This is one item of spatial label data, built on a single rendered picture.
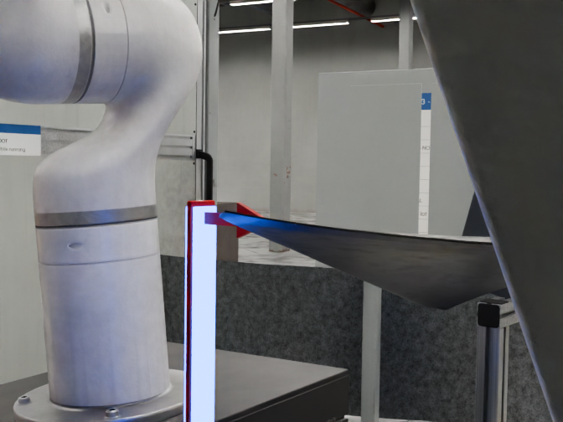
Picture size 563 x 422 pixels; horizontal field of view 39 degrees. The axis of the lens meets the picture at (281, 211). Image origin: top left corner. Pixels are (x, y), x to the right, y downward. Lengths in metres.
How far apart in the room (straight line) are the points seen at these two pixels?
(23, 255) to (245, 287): 0.60
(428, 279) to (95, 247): 0.35
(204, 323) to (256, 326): 1.71
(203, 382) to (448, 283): 0.18
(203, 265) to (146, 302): 0.24
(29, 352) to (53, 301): 1.47
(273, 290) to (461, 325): 0.51
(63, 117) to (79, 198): 1.51
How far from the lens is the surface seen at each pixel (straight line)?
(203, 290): 0.56
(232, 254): 7.36
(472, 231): 1.07
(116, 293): 0.78
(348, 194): 6.85
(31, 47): 0.76
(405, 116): 6.69
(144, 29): 0.80
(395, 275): 0.53
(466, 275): 0.52
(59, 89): 0.78
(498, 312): 1.01
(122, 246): 0.77
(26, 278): 2.23
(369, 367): 2.16
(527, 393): 2.27
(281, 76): 11.76
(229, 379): 0.89
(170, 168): 2.53
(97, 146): 0.79
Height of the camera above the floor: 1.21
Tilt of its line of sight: 3 degrees down
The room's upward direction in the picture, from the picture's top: 1 degrees clockwise
